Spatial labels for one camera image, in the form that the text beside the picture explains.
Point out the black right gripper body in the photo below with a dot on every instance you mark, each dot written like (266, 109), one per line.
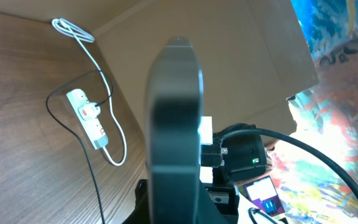
(221, 190)

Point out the teal Galaxy smartphone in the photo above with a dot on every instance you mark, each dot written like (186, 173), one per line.
(174, 107)

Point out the white charger plug adapter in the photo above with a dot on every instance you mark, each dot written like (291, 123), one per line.
(89, 111)

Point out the small dark display device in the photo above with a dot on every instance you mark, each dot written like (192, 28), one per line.
(263, 194)

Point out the colourful painted backdrop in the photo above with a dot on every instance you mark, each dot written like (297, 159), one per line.
(327, 119)

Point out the white power strip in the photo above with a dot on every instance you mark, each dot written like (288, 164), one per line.
(93, 128)

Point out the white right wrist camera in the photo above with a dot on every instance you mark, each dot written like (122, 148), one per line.
(206, 137)

